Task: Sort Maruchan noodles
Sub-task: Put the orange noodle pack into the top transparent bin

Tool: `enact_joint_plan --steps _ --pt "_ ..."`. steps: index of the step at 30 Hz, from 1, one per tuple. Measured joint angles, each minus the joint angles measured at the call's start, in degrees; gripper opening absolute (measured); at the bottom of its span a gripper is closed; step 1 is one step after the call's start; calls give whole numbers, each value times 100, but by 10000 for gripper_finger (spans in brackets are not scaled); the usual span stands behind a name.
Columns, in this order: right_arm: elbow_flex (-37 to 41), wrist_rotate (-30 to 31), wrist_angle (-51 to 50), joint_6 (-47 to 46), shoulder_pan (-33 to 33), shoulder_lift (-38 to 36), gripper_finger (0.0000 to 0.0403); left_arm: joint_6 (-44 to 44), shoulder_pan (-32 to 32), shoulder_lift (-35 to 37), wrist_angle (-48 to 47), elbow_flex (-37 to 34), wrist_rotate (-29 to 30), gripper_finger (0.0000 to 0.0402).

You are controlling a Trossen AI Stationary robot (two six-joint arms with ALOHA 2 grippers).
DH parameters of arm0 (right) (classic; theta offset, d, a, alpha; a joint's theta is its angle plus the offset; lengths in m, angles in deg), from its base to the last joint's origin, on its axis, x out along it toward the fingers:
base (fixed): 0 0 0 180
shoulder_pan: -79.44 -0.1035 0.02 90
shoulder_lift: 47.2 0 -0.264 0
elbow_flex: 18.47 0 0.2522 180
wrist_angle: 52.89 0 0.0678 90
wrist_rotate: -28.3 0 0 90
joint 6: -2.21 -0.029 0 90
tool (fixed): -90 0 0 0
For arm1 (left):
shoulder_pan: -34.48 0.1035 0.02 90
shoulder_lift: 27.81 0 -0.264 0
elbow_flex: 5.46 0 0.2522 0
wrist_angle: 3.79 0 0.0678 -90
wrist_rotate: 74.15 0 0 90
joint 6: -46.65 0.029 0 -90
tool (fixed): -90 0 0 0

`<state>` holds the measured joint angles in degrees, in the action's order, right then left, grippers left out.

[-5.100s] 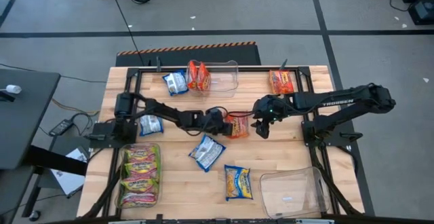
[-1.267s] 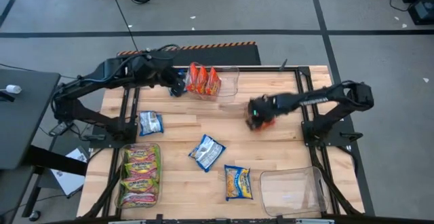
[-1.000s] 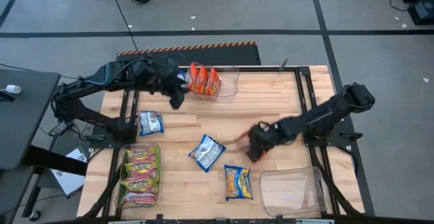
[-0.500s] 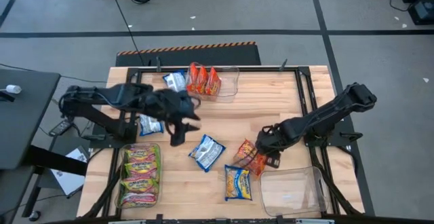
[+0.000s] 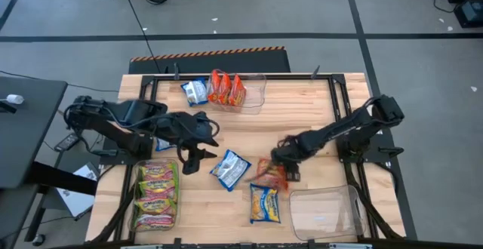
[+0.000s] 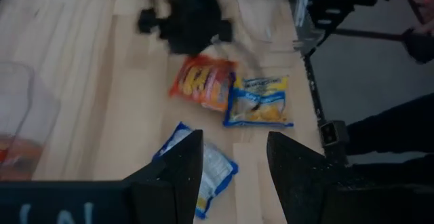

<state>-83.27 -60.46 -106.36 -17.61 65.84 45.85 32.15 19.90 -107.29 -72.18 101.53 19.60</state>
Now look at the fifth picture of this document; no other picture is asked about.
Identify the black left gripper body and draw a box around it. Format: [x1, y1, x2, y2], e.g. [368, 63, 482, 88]
[165, 112, 211, 152]

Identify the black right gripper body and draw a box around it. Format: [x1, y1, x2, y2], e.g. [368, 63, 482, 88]
[271, 137, 309, 163]

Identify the orange Maruchan noodle packet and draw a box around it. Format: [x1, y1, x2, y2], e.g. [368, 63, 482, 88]
[217, 73, 232, 106]
[247, 158, 290, 192]
[229, 74, 247, 107]
[207, 69, 222, 103]

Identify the blue Maruchan noodle packet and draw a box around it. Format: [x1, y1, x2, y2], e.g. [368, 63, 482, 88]
[155, 137, 177, 152]
[180, 78, 209, 107]
[210, 149, 252, 192]
[250, 183, 282, 224]

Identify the clear plastic bin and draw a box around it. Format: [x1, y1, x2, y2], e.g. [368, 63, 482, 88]
[206, 69, 267, 115]
[289, 184, 367, 241]
[130, 158, 180, 232]

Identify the black hazard-striped floor mat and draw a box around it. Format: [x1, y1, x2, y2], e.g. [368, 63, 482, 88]
[128, 46, 291, 75]

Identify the black power adapter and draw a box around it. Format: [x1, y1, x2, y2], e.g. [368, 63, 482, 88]
[54, 131, 81, 152]

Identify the white paper sheet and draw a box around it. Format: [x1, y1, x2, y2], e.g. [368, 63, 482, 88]
[56, 164, 100, 218]

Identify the black desk leg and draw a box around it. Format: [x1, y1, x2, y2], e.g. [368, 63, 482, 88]
[24, 161, 98, 242]

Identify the dark grey desk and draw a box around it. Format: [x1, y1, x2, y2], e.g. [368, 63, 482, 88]
[0, 75, 69, 189]

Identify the black equipment box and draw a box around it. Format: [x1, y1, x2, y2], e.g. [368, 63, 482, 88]
[454, 0, 483, 29]

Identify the black aluminium table frame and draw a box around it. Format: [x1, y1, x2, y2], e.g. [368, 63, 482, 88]
[90, 64, 407, 249]

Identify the thin black floor cable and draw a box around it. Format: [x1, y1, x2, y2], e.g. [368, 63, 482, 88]
[0, 69, 120, 94]

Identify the long black floor cable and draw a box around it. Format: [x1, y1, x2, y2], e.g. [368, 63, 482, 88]
[119, 0, 164, 73]

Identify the black equipment cable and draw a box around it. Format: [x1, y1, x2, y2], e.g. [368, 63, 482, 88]
[432, 0, 460, 14]

